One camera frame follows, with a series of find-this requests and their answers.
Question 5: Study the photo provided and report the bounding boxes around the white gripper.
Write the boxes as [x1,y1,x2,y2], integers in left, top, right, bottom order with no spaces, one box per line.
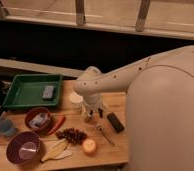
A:
[81,94,108,119]

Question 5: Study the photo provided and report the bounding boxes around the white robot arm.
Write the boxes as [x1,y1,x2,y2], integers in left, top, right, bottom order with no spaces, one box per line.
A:
[74,45,194,171]

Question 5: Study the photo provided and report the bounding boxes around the blue plastic cup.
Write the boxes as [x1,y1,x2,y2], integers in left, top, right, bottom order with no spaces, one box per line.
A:
[0,119,16,137]

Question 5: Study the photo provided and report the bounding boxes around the black rectangular block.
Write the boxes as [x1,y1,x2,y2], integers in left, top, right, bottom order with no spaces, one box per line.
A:
[107,113,125,133]

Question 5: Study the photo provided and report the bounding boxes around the bunch of dark grapes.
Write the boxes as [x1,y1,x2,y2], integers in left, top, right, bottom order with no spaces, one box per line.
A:
[55,128,87,145]

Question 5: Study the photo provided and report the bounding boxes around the yellow round fruit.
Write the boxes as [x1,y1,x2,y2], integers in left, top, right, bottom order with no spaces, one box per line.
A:
[82,138,97,156]

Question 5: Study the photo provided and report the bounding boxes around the red chili pepper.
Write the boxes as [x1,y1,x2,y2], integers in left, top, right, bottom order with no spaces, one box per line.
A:
[46,116,66,135]

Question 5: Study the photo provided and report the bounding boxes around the grey sponge block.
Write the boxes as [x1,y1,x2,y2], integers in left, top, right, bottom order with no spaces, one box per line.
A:
[42,85,55,100]

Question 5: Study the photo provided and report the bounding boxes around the crumpled foil wrapper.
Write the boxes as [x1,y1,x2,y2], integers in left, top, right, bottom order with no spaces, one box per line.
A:
[29,113,48,129]

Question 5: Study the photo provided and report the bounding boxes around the red bowl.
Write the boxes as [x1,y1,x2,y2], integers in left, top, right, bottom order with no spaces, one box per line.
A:
[25,107,53,135]

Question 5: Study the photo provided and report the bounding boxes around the wooden spatula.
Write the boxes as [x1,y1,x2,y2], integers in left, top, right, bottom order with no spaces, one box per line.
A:
[41,139,69,163]

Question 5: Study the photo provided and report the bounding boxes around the green plastic tray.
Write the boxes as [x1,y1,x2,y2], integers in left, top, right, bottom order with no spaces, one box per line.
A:
[3,74,62,110]

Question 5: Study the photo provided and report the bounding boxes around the purple bowl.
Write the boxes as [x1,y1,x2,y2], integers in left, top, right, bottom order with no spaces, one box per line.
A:
[6,131,41,165]

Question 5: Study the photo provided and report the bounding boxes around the black handled knife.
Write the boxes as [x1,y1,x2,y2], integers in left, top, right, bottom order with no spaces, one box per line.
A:
[98,108,103,118]

